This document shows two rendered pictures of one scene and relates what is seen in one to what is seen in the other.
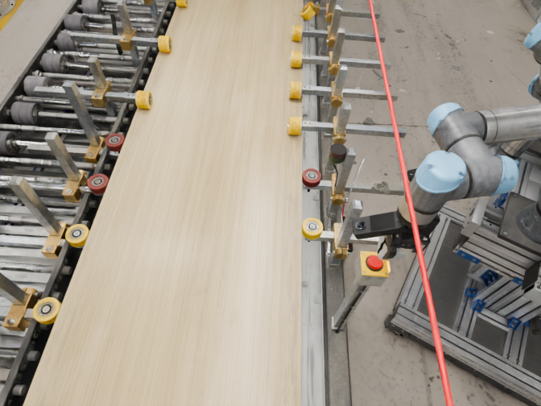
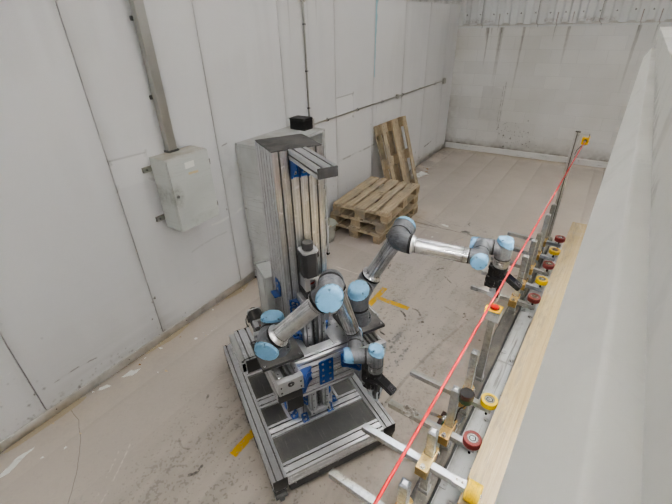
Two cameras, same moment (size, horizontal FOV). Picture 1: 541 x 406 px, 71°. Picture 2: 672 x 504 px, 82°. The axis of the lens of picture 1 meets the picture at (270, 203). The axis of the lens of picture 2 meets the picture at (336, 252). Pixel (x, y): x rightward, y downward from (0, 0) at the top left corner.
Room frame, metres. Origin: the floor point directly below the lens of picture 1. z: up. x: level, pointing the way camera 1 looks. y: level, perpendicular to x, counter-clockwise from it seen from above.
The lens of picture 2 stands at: (2.22, 0.01, 2.50)
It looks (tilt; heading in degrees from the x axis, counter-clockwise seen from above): 30 degrees down; 217
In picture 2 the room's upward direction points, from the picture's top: 1 degrees counter-clockwise
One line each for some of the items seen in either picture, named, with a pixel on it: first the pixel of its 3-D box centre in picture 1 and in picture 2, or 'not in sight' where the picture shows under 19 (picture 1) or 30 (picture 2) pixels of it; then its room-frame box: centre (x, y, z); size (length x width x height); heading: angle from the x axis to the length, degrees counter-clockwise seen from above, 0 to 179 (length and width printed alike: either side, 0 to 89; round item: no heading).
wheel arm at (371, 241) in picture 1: (360, 238); (448, 390); (0.77, -0.36, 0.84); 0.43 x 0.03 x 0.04; 91
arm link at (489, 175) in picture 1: (477, 170); (481, 246); (0.51, -0.40, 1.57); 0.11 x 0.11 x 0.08; 14
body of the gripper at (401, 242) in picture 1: (408, 226); (496, 275); (0.47, -0.31, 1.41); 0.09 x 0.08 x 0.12; 91
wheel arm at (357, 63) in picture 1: (343, 61); not in sight; (1.77, -0.32, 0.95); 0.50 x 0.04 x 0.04; 91
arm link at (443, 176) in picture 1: (435, 182); (503, 248); (0.47, -0.31, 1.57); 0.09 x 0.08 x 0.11; 104
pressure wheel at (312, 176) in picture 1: (310, 183); (470, 445); (1.01, -0.16, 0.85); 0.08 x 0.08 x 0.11
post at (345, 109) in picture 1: (336, 146); (427, 466); (1.23, -0.28, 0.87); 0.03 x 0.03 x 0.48; 1
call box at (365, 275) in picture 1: (370, 269); (493, 313); (0.47, -0.29, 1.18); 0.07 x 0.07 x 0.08; 1
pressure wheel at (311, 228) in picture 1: (311, 233); (487, 406); (0.76, -0.17, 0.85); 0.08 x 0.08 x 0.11
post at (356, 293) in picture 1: (349, 304); (485, 349); (0.46, -0.29, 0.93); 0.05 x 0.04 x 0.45; 1
